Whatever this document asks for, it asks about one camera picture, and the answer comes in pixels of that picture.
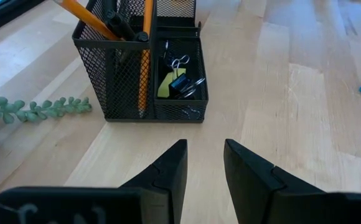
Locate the black table edge rail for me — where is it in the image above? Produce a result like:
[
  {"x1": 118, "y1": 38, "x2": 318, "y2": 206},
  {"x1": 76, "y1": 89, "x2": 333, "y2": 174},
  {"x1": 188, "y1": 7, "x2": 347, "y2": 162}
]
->
[{"x1": 0, "y1": 0, "x2": 46, "y2": 39}]

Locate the black binder clip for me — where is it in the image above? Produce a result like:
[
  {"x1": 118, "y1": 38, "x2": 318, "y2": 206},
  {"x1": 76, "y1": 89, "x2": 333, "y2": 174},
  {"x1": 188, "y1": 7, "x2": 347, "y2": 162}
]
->
[
  {"x1": 167, "y1": 73, "x2": 207, "y2": 100},
  {"x1": 162, "y1": 39, "x2": 191, "y2": 72}
]

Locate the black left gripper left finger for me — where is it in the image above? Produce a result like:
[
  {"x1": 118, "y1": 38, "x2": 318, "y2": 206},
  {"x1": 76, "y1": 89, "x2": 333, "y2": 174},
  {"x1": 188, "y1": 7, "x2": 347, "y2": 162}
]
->
[{"x1": 118, "y1": 139, "x2": 188, "y2": 224}]

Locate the yellow sticky note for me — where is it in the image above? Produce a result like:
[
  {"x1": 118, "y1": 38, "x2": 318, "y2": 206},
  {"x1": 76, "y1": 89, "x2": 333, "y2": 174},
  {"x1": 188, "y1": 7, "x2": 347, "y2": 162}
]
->
[{"x1": 157, "y1": 67, "x2": 187, "y2": 99}]

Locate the black mesh desk organizer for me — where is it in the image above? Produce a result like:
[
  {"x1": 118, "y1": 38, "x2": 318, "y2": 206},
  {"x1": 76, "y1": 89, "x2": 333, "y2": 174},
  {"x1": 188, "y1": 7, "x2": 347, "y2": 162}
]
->
[{"x1": 72, "y1": 0, "x2": 209, "y2": 124}]

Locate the orange pencil with eraser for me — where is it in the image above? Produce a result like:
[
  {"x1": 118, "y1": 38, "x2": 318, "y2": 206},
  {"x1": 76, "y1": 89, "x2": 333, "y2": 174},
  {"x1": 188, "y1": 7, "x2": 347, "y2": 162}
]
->
[
  {"x1": 138, "y1": 0, "x2": 155, "y2": 113},
  {"x1": 53, "y1": 0, "x2": 121, "y2": 42}
]

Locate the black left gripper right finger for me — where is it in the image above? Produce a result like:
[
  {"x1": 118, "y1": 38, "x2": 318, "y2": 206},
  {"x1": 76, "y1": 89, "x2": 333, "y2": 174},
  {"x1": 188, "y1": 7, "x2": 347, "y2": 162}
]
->
[{"x1": 223, "y1": 139, "x2": 361, "y2": 224}]

